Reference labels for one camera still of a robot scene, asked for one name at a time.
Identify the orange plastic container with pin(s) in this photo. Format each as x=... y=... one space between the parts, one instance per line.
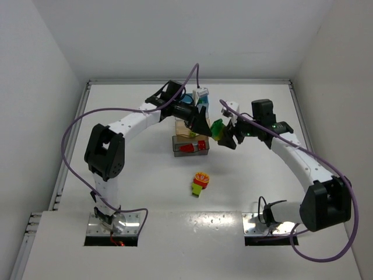
x=181 y=129

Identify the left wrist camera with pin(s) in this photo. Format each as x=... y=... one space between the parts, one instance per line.
x=200 y=95

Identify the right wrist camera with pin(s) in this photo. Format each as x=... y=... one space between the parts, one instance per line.
x=231 y=110

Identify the dark green lego brick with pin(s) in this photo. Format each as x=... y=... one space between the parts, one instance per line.
x=217 y=126

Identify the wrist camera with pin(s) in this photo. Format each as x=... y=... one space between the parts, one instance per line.
x=200 y=95
x=231 y=110

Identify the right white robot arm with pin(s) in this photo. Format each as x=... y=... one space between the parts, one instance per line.
x=327 y=201

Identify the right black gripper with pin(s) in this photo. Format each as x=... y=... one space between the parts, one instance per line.
x=235 y=133

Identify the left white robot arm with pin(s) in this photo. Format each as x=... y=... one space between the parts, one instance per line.
x=105 y=152

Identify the red round lego brick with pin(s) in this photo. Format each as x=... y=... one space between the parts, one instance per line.
x=201 y=145

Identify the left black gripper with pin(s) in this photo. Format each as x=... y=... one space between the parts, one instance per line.
x=194 y=116

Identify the red curved lego brick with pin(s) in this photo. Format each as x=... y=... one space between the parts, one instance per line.
x=188 y=148

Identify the metal base plate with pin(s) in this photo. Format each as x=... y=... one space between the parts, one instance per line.
x=254 y=226
x=122 y=225

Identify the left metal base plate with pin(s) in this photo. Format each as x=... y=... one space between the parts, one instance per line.
x=122 y=225

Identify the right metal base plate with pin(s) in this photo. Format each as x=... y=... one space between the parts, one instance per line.
x=254 y=226

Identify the grey plastic container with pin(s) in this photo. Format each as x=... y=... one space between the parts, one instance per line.
x=195 y=146

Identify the blue plastic container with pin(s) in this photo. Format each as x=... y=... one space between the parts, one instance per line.
x=190 y=98

